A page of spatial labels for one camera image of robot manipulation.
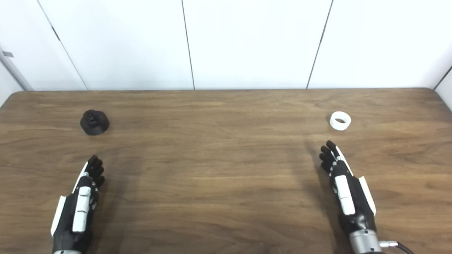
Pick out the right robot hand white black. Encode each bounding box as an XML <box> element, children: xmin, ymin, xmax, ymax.
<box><xmin>319</xmin><ymin>140</ymin><xmax>376</xmax><ymax>235</ymax></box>

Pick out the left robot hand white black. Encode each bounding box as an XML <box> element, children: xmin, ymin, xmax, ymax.
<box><xmin>50</xmin><ymin>155</ymin><xmax>106</xmax><ymax>253</ymax></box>

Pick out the white ring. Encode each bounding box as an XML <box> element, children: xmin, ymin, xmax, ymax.
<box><xmin>329</xmin><ymin>111</ymin><xmax>352</xmax><ymax>131</ymax></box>

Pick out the round black part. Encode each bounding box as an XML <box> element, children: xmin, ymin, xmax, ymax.
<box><xmin>80</xmin><ymin>110</ymin><xmax>110</xmax><ymax>136</ymax></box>

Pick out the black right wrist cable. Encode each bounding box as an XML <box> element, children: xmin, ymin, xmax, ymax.
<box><xmin>380</xmin><ymin>241</ymin><xmax>415</xmax><ymax>254</ymax></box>

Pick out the grey wall corner post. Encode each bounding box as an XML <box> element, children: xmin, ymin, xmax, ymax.
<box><xmin>0</xmin><ymin>46</ymin><xmax>34</xmax><ymax>91</ymax></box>

